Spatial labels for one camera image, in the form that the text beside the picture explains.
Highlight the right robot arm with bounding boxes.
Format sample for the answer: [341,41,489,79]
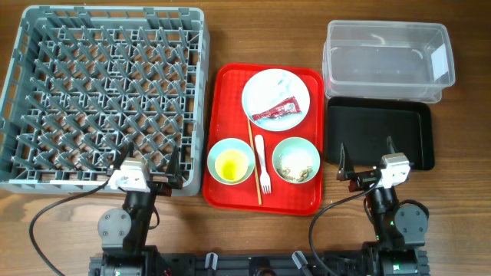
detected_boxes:
[337,137,430,276]

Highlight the rice and nut scraps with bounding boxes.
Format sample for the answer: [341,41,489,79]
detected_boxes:
[275,150,313,182]

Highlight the clear plastic bin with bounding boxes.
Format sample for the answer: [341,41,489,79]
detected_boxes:
[322,20,456,104]

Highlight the light blue bowl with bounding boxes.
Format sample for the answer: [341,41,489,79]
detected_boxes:
[207,138,255,186]

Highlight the red snack wrapper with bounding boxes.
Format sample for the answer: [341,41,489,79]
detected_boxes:
[252,97,302,120]

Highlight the white tissue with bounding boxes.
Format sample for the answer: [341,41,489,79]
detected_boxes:
[272,73,293,101]

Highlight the light blue plate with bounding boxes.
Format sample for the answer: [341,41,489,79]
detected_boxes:
[242,68,311,132]

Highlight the grey dishwasher rack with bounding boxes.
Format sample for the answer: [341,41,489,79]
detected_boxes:
[1,5,210,196]

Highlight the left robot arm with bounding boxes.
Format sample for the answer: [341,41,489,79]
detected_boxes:
[89,143,183,276]

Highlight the wooden chopstick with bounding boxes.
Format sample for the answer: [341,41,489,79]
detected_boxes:
[247,119,262,205]

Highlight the mint green bowl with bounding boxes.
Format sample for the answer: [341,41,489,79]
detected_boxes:
[272,137,321,184]

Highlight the black waste tray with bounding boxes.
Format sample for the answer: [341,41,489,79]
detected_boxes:
[324,97,435,171]

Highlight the yellow plastic cup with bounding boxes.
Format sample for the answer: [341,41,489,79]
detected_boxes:
[215,149,249,182]

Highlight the white plastic fork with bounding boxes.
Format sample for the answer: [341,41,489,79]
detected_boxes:
[254,135,272,194]

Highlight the red plastic tray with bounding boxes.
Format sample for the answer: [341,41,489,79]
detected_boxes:
[203,63,325,216]

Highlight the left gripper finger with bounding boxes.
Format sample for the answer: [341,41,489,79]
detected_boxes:
[166,146,182,180]
[113,142,134,169]

